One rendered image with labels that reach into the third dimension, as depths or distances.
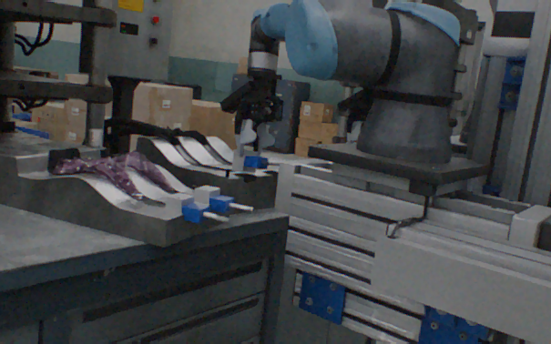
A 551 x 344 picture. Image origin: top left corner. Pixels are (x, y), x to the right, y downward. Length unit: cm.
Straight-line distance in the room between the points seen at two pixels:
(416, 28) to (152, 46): 148
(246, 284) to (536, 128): 80
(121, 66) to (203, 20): 807
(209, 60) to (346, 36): 919
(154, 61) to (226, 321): 115
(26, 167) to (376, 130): 77
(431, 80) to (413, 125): 7
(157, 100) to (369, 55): 446
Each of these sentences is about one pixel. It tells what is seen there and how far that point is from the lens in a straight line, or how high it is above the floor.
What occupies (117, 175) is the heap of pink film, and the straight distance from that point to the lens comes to 118.
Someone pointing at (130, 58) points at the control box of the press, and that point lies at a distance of 213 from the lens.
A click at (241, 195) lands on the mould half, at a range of 133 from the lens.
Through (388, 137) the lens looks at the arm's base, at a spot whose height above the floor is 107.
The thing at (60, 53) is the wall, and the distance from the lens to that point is 910.
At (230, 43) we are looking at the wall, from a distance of 968.
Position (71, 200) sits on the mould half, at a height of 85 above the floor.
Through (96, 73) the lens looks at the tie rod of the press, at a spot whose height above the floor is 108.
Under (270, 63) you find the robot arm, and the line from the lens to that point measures 134.
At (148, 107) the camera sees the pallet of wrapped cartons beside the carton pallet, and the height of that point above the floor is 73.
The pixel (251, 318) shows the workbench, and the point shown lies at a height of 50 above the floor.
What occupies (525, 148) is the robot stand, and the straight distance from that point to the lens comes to 98.
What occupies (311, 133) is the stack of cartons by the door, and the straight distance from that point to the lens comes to 821.
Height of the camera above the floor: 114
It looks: 10 degrees down
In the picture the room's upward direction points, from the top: 7 degrees clockwise
